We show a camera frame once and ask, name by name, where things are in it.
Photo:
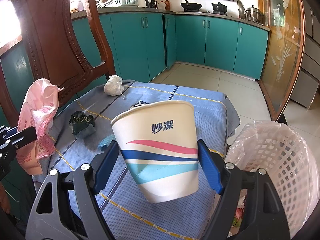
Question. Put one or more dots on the dark green foil bag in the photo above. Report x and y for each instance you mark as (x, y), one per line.
(82, 125)

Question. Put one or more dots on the white dish rack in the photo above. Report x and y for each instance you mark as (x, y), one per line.
(118, 3)

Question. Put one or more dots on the black wok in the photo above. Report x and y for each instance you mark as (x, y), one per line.
(187, 6)

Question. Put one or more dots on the steel stock pot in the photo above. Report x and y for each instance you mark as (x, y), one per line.
(254, 14)

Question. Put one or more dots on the silver refrigerator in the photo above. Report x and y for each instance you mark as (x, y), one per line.
(307, 84)

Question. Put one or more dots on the teal kitchen cabinets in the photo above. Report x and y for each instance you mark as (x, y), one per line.
(205, 52)

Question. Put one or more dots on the brown wooden chair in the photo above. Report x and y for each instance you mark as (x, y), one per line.
(53, 50)

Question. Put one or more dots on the black cooking pot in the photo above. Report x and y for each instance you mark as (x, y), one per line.
(219, 8)

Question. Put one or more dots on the pink plastic bag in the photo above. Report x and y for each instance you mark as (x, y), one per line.
(39, 107)

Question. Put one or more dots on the blue checked table cloth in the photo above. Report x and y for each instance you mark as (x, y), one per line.
(128, 213)

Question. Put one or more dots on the frosted glass sliding door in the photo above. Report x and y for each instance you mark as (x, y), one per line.
(285, 20)

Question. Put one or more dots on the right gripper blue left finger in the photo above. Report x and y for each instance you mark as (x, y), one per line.
(65, 206)

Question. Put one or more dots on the white paper cup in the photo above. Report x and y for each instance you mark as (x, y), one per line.
(158, 143)

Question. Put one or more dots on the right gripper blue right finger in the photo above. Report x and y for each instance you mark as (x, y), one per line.
(264, 215)

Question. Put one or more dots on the pink lined trash basket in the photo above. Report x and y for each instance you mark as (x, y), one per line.
(289, 162)

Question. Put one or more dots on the small white crumpled tissue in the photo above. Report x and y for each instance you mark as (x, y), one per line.
(114, 87)

